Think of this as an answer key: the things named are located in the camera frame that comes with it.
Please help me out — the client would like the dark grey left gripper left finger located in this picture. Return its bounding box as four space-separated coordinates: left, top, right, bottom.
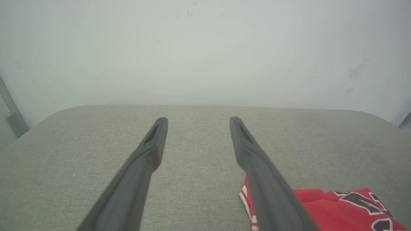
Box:
76 117 169 231

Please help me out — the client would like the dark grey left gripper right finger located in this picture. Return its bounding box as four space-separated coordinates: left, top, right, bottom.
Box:
229 116 320 231

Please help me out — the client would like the red and white jersey shirt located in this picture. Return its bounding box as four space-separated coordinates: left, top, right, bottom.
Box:
239 176 409 231

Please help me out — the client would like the grey metal pipe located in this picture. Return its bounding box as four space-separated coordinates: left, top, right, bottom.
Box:
0 76 30 139

